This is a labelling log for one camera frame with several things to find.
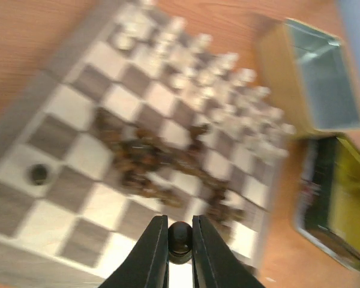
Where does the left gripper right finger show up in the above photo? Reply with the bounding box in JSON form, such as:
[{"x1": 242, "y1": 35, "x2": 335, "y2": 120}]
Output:
[{"x1": 192, "y1": 215, "x2": 263, "y2": 288}]

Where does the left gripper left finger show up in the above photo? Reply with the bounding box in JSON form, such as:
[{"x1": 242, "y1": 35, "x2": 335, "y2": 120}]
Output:
[{"x1": 100, "y1": 215, "x2": 169, "y2": 288}]

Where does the dark pawn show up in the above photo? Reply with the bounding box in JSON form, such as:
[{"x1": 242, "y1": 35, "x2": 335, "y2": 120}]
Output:
[
  {"x1": 168, "y1": 221, "x2": 193, "y2": 265},
  {"x1": 26, "y1": 163, "x2": 52, "y2": 186}
]

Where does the pile of dark chess pieces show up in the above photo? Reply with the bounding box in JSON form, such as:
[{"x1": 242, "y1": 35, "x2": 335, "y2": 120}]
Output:
[{"x1": 94, "y1": 107, "x2": 245, "y2": 230}]

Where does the white chess piece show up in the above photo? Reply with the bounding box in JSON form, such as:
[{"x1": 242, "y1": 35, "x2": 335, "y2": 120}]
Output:
[
  {"x1": 166, "y1": 16, "x2": 187, "y2": 37},
  {"x1": 265, "y1": 106, "x2": 284, "y2": 124},
  {"x1": 253, "y1": 86, "x2": 271, "y2": 101},
  {"x1": 190, "y1": 33, "x2": 213, "y2": 54},
  {"x1": 236, "y1": 68, "x2": 257, "y2": 87},
  {"x1": 217, "y1": 52, "x2": 239, "y2": 74}
]

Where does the wooden chessboard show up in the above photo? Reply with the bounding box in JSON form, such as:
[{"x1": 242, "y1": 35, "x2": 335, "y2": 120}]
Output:
[{"x1": 0, "y1": 1, "x2": 294, "y2": 287}]

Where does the silver open tin box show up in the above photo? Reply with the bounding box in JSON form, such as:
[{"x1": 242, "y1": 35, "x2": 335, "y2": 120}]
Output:
[{"x1": 256, "y1": 18, "x2": 360, "y2": 139}]

